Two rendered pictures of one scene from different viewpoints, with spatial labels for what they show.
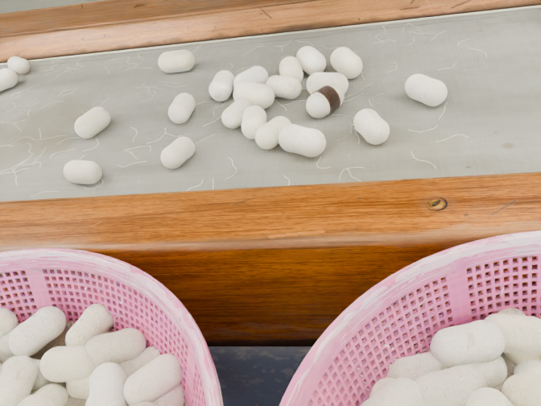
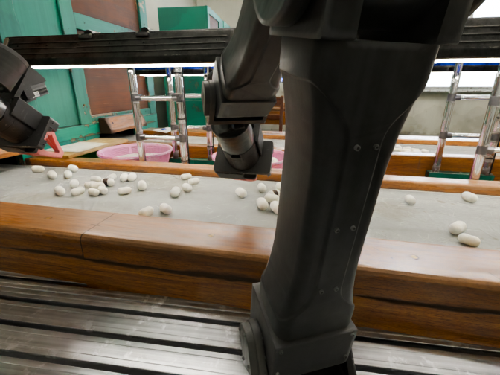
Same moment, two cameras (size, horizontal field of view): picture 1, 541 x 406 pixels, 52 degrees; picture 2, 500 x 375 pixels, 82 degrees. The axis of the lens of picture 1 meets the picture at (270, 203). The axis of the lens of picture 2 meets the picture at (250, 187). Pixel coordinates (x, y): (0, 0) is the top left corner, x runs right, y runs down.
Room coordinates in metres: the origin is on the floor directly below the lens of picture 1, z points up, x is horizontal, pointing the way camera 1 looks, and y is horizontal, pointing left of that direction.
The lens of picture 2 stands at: (1.04, -0.14, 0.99)
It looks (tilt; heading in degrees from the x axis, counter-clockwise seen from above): 19 degrees down; 178
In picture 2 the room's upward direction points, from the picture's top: straight up
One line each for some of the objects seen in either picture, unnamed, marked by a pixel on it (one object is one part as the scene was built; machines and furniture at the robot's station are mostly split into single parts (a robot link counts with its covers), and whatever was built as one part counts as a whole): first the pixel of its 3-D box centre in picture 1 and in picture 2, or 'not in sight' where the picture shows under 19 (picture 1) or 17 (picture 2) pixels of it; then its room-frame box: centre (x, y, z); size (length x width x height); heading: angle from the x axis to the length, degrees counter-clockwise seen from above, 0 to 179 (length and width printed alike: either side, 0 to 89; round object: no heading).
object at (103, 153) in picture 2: not in sight; (138, 161); (-0.05, -0.53, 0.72); 0.27 x 0.27 x 0.10
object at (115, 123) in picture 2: not in sight; (125, 122); (-0.44, -0.71, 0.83); 0.30 x 0.06 x 0.07; 166
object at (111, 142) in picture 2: not in sight; (85, 146); (-0.10, -0.74, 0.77); 0.33 x 0.15 x 0.01; 166
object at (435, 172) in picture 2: not in sight; (461, 115); (0.03, 0.63, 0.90); 0.20 x 0.19 x 0.45; 76
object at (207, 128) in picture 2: not in sight; (197, 110); (-0.20, -0.31, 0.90); 0.20 x 0.19 x 0.45; 76
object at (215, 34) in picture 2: not in sight; (115, 49); (0.27, -0.43, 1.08); 0.62 x 0.08 x 0.07; 76
